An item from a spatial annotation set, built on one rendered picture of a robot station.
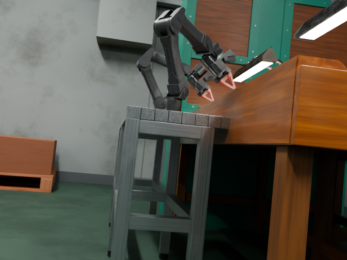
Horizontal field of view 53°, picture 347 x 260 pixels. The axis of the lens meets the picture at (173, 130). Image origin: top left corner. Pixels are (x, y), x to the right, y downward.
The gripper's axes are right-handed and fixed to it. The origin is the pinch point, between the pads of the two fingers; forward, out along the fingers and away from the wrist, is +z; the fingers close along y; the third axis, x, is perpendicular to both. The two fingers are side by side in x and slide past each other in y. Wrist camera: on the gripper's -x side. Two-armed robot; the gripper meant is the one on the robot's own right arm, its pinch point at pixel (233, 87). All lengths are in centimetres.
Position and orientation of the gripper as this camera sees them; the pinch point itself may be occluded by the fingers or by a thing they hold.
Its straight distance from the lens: 165.6
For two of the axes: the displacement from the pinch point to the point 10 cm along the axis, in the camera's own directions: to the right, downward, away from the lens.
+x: -7.2, 6.9, -1.1
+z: 6.9, 7.2, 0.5
